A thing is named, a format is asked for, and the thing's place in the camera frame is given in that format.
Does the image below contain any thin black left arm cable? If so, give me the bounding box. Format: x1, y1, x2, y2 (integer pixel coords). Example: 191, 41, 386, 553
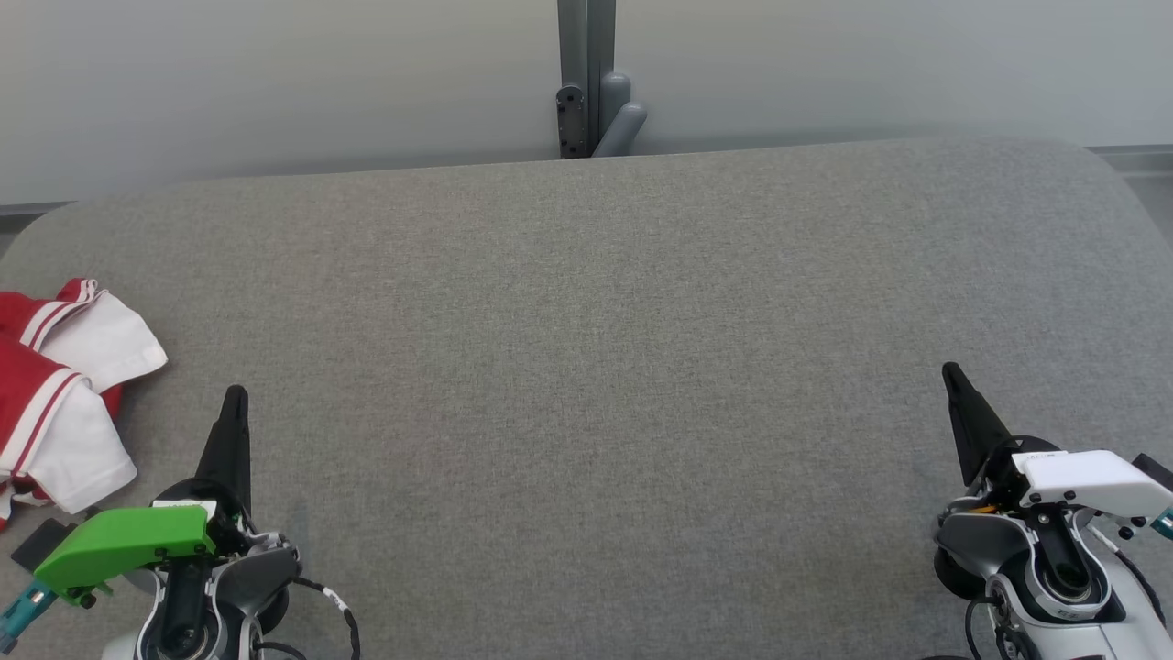
252, 573, 363, 660

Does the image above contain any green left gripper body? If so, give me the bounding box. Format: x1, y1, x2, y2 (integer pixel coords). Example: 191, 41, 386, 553
35, 477, 256, 608

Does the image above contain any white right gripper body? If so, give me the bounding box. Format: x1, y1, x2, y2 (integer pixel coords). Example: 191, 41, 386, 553
982, 438, 1173, 528

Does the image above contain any teal left camera connector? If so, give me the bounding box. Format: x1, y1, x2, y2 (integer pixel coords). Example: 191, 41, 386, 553
0, 579, 58, 643

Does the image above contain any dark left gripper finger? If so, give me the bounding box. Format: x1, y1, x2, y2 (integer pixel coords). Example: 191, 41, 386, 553
195, 385, 252, 516

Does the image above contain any red jersey with white sleeves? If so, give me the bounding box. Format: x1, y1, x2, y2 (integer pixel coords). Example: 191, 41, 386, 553
0, 278, 169, 531

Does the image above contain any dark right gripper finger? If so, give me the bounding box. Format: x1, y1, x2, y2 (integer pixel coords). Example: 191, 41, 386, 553
942, 362, 1014, 488

